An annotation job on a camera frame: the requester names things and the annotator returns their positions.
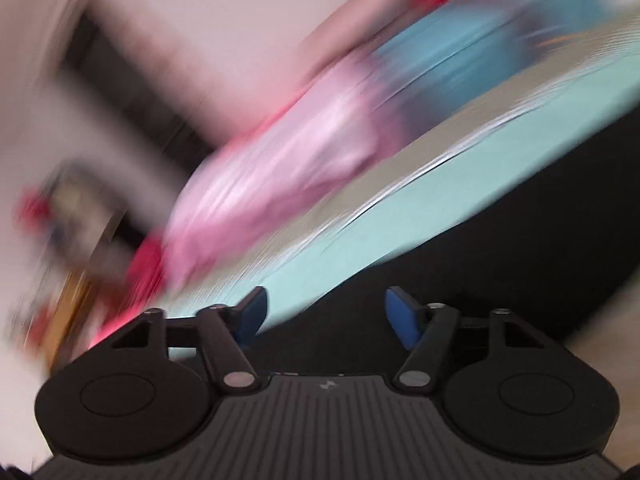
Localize pink floral bed sheet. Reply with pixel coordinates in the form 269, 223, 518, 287
165, 55, 396, 292

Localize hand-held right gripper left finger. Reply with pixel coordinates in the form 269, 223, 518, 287
107, 286, 269, 392

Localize dark cabinet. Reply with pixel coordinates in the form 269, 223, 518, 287
59, 10, 212, 162

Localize teal beige patterned bed sheet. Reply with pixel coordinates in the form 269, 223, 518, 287
150, 5, 640, 361

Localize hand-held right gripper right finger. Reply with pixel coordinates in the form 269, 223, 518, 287
384, 286, 547, 392

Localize low stack of red clothes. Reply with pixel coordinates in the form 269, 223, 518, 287
124, 230, 172, 312

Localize black pants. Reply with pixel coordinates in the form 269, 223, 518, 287
257, 92, 640, 378

